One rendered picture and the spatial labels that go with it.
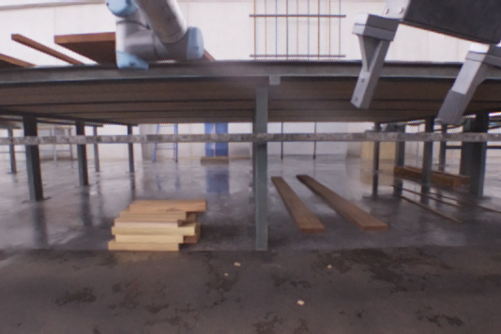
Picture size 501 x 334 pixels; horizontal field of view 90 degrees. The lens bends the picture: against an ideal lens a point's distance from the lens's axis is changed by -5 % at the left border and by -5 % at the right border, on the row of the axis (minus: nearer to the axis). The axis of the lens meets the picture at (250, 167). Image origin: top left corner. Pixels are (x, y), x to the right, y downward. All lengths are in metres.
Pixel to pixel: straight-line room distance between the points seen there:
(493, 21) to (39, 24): 9.65
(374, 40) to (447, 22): 0.08
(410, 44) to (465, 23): 8.35
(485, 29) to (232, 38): 7.36
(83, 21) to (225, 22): 3.86
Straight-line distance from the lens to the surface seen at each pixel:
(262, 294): 0.98
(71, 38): 1.10
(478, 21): 0.40
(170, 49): 0.69
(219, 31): 7.76
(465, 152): 4.33
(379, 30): 0.35
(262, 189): 1.21
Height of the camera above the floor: 0.53
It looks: 6 degrees down
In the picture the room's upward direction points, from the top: straight up
